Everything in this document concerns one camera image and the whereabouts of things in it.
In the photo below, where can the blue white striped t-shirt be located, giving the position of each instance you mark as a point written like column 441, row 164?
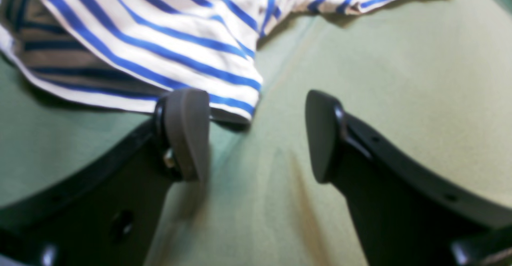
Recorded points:
column 125, row 54

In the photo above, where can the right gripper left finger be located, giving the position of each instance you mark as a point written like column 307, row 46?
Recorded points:
column 107, row 213

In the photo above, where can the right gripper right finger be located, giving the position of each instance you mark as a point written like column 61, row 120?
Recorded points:
column 404, row 214

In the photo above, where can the green table cloth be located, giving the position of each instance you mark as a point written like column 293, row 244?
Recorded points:
column 433, row 76

